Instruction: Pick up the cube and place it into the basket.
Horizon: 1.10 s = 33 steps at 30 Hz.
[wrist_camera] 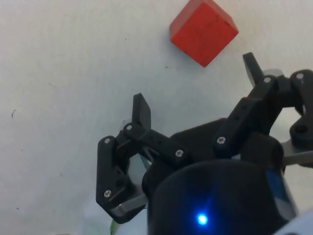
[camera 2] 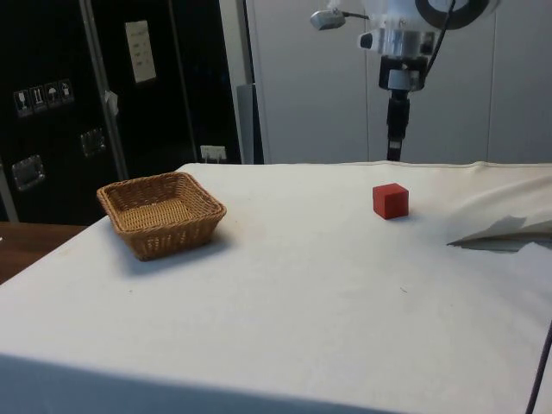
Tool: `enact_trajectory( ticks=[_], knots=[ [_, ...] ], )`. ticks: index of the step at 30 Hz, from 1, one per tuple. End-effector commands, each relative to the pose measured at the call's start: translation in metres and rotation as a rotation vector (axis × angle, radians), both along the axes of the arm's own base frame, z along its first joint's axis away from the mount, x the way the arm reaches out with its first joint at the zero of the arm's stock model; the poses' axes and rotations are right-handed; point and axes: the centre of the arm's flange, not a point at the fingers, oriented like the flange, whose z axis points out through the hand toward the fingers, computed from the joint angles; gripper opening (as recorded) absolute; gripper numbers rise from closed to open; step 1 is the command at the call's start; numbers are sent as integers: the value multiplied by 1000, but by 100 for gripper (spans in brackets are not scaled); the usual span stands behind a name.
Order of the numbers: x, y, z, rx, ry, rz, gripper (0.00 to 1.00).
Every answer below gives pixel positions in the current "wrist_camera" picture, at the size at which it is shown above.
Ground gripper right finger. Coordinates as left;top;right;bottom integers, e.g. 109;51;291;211
212;52;313;169

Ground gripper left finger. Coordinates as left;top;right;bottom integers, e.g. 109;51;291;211
95;93;193;225

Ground red wooden cube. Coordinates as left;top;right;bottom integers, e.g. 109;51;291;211
169;0;239;68

